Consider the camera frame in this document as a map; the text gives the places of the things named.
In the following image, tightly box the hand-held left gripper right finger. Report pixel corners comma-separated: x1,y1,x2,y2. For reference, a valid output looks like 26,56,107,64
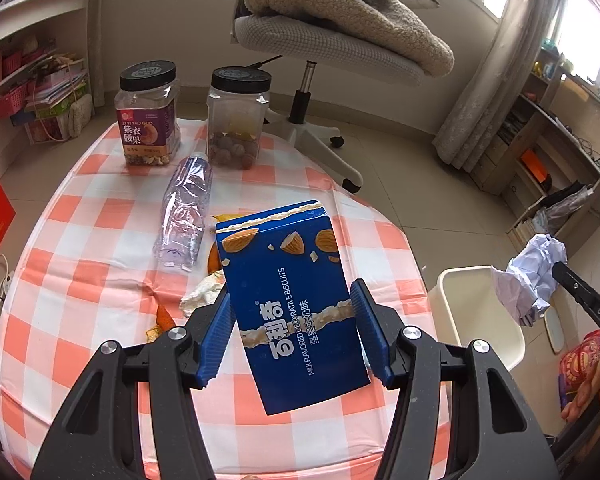
350,279,563,480

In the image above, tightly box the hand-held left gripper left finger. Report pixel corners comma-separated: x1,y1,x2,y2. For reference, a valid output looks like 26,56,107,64
30,287,233,480

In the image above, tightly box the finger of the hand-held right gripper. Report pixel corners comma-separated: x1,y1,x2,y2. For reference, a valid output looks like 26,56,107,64
550,261,600,342

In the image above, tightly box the white paper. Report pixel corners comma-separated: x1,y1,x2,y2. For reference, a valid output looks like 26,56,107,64
505,233,568,328

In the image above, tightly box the blue biscuit box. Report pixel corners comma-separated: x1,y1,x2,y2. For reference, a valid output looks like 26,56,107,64
215,201,372,416

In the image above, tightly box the white trash bin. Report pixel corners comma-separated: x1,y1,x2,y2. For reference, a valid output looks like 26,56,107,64
426,266,527,371

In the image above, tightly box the clear plastic water bottle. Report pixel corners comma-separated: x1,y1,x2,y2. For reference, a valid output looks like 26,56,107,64
152,152,215,273

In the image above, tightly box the crumpled white tissue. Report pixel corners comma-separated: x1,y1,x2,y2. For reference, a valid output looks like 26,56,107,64
180,275,226,317

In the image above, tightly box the small orange peel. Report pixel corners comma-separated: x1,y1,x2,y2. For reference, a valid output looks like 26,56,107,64
147,305,175,343

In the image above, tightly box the colourful printed bag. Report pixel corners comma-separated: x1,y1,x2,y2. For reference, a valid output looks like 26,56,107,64
559,330,600,426

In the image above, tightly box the wooden bookshelf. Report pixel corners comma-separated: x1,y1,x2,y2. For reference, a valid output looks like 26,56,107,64
472,35,600,256

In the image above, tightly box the clear jar of round nuts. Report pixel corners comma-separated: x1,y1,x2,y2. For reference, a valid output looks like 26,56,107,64
206,67,272,170

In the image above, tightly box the purple label nut jar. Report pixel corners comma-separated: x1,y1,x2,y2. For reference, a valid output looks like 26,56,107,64
116,61,182,167

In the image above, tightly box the beige curtain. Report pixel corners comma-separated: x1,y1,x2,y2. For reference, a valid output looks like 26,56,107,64
432,0,571,171

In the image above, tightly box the stack of books and papers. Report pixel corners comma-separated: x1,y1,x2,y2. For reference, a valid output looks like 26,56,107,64
25,52,93,143

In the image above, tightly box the grey office chair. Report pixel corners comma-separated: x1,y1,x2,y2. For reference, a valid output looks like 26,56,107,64
225,0,441,193

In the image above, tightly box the beige fleece blanket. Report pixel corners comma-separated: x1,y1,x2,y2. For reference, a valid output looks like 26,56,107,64
244,0,455,77

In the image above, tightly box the pink plastic basket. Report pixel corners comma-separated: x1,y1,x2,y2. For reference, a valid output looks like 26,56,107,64
0,82,28,120

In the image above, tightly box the white wall shelf unit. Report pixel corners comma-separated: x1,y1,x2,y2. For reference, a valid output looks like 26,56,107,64
0,0,108,146

